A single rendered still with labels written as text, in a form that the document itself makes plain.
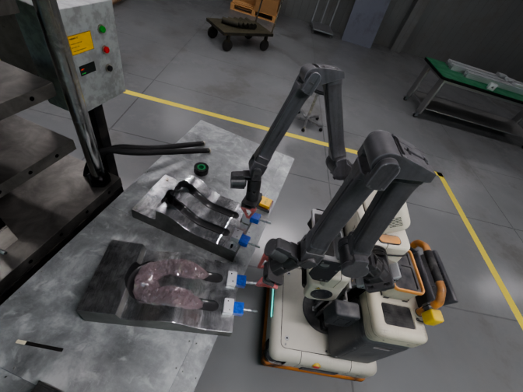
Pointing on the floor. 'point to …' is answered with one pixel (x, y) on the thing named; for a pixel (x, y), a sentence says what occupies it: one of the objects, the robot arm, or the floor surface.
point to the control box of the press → (82, 58)
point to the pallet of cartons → (268, 8)
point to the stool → (311, 110)
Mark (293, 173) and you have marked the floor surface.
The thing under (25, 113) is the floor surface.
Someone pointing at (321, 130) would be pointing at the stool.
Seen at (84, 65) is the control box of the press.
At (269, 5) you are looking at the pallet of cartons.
